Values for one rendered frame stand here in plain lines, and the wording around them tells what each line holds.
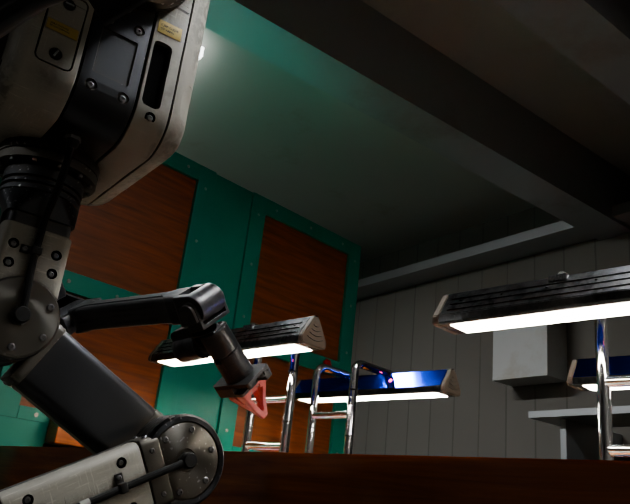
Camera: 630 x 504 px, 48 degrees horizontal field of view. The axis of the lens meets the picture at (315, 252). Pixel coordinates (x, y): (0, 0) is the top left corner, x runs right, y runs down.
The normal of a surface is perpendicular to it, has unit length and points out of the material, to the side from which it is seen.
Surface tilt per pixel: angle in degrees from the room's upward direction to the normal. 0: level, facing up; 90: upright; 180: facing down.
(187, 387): 90
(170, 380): 90
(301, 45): 180
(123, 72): 90
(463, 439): 90
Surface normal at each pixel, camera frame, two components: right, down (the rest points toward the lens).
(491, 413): -0.79, -0.29
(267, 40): -0.11, 0.93
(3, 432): 0.72, -0.18
